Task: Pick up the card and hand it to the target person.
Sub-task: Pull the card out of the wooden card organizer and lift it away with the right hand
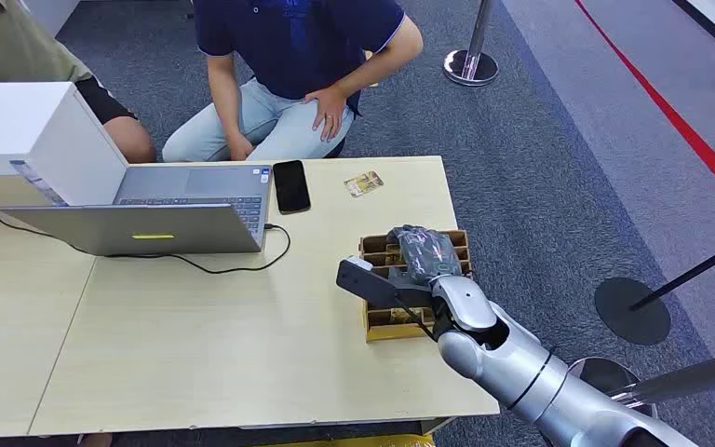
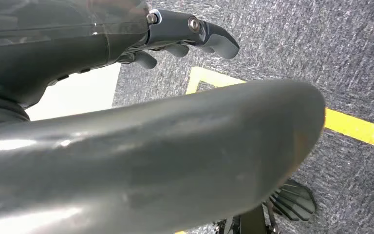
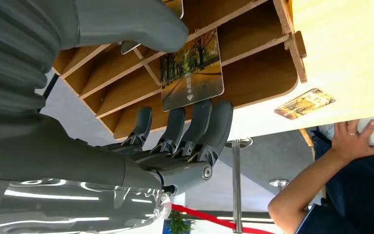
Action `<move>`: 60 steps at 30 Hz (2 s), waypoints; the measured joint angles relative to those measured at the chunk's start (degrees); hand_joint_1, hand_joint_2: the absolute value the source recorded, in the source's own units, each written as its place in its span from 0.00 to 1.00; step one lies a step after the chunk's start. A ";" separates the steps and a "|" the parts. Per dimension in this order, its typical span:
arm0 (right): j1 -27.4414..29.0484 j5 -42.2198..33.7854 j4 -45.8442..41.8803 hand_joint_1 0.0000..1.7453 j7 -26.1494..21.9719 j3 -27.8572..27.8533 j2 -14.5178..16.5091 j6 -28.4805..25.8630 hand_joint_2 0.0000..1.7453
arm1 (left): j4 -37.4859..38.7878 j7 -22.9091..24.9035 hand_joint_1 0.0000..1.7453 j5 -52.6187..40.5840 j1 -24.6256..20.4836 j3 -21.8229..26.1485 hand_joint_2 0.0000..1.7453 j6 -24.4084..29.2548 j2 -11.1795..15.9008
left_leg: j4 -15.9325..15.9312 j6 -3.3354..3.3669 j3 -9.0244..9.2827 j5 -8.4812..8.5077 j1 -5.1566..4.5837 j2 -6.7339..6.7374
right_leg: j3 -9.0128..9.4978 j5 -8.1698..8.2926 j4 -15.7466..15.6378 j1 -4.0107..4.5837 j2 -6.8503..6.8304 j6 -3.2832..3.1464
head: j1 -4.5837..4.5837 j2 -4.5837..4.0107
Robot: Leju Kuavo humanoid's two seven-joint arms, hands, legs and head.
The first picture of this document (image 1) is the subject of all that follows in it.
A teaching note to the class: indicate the person's left hand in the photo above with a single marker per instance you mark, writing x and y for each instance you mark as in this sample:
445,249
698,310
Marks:
328,111

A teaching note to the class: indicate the person's right hand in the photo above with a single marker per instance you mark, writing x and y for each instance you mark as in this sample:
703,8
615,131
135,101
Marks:
239,148

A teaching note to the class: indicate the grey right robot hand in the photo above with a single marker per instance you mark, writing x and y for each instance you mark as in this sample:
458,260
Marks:
422,253

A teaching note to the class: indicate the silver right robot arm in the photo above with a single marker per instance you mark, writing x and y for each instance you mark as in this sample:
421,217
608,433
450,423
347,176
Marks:
518,364

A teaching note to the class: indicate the person's left forearm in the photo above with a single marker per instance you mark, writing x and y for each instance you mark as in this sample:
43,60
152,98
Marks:
382,58

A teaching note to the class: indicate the person's right forearm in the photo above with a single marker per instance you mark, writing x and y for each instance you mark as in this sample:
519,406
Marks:
225,98

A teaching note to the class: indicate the wooden card holder box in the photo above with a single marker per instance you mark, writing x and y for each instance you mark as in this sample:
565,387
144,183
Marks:
376,243

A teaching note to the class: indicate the person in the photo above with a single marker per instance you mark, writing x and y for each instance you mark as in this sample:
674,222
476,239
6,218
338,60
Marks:
30,55
296,49

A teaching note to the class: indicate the gold printed card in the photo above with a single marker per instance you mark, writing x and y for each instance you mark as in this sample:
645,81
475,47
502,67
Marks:
364,184

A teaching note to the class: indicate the black smartphone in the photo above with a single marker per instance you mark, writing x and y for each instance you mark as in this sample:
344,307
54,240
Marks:
291,187

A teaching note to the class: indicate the gold cards in holder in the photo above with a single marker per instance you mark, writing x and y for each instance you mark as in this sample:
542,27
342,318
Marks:
394,316

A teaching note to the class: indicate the silver laptop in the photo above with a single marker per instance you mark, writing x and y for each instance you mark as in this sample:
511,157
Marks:
148,228

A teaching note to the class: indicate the pale wooden desk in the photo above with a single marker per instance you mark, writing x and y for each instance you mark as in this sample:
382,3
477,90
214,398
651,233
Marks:
209,339

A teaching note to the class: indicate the yellow floor tape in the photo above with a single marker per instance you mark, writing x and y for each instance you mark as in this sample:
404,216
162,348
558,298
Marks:
345,442

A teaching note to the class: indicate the white box cabinet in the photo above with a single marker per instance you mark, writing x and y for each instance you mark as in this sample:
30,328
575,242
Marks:
18,123

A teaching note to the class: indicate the red floor tape line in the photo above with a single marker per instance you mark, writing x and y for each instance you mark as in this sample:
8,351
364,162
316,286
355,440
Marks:
678,120

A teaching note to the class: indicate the dark right wrist camera box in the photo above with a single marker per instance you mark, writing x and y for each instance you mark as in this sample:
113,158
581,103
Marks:
370,284

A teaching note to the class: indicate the chrome stanchion post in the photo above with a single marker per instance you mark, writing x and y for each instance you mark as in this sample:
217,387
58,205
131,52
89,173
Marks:
690,374
470,65

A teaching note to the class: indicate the black stanchion post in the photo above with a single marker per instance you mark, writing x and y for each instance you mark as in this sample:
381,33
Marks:
632,311

